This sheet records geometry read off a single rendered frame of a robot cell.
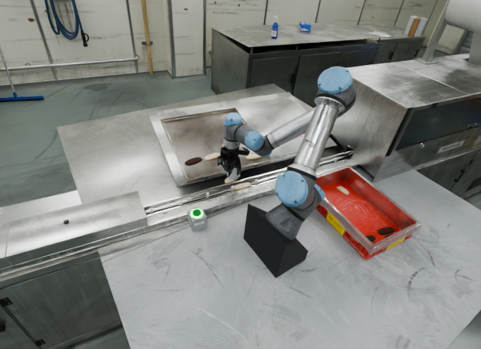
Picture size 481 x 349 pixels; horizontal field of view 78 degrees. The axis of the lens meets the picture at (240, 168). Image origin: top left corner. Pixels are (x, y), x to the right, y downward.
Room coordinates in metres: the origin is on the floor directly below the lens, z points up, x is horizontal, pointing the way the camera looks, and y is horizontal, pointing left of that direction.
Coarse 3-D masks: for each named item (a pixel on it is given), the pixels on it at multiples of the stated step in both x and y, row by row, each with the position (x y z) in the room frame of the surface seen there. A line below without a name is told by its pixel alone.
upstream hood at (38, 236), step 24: (48, 216) 0.78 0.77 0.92; (72, 216) 0.79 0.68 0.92; (96, 216) 0.80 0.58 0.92; (120, 216) 0.82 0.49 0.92; (144, 216) 0.83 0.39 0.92; (0, 240) 0.64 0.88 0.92; (24, 240) 0.65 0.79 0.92; (48, 240) 0.66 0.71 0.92; (72, 240) 0.68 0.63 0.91; (96, 240) 0.72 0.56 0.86; (0, 264) 0.56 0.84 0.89
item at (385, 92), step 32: (384, 64) 1.96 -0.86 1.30; (416, 64) 2.03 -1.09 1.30; (448, 64) 2.10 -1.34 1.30; (384, 96) 1.46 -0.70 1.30; (416, 96) 1.49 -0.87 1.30; (448, 96) 1.53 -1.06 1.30; (480, 96) 1.64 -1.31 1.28; (352, 128) 1.56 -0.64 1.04; (384, 128) 1.40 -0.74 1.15; (480, 128) 1.78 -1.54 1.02; (384, 160) 1.34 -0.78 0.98; (416, 160) 1.50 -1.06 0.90
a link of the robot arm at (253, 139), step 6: (240, 126) 1.07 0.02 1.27; (246, 126) 1.07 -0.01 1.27; (234, 132) 1.06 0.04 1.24; (240, 132) 1.04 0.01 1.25; (246, 132) 1.03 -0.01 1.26; (252, 132) 1.03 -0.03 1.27; (258, 132) 1.05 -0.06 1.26; (240, 138) 1.03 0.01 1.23; (246, 138) 1.01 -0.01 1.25; (252, 138) 1.00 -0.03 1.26; (258, 138) 1.01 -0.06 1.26; (246, 144) 1.01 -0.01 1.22; (252, 144) 0.99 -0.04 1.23; (258, 144) 1.01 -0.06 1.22; (252, 150) 1.06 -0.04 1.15
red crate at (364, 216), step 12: (324, 192) 1.20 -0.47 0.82; (336, 192) 1.21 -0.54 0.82; (336, 204) 1.12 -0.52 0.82; (348, 204) 1.13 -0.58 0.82; (360, 204) 1.14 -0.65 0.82; (324, 216) 1.02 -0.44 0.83; (348, 216) 1.04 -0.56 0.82; (360, 216) 1.05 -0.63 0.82; (372, 216) 1.06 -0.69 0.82; (384, 216) 1.07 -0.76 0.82; (360, 228) 0.97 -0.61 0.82; (372, 228) 0.98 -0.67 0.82; (396, 228) 0.99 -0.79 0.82; (348, 240) 0.88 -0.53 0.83; (360, 252) 0.82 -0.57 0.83
